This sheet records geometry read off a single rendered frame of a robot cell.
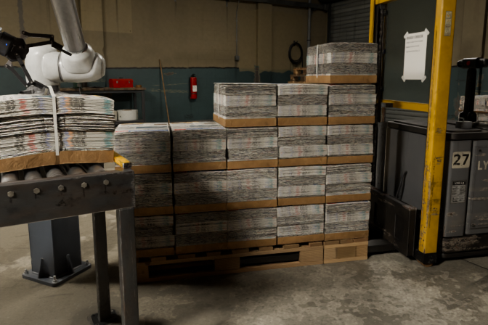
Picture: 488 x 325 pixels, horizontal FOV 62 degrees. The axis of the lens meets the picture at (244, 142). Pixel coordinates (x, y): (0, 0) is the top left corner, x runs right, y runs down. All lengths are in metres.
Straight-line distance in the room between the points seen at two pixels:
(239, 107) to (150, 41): 7.00
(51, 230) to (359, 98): 1.84
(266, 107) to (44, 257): 1.46
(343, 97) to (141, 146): 1.13
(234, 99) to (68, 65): 0.86
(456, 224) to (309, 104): 1.14
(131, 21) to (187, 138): 6.99
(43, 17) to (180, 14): 2.71
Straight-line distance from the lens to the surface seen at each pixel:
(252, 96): 2.19
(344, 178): 2.44
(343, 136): 2.40
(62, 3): 2.08
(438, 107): 2.46
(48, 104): 1.45
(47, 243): 2.49
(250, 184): 2.25
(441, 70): 2.45
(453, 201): 2.69
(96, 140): 1.49
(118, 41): 8.90
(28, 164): 1.47
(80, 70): 2.28
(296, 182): 2.34
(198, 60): 9.44
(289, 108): 2.25
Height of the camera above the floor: 1.10
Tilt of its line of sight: 9 degrees down
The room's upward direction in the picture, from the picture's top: straight up
